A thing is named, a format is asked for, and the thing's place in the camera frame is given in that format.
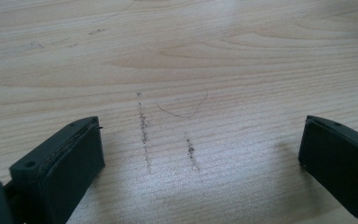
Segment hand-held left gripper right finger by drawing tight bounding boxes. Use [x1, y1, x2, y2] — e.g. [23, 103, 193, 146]
[297, 115, 358, 224]

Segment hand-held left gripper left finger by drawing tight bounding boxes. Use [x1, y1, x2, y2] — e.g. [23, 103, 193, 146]
[3, 116, 106, 224]

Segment thin dark hair strand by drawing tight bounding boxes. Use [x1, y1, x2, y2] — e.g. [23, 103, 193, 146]
[157, 84, 209, 119]

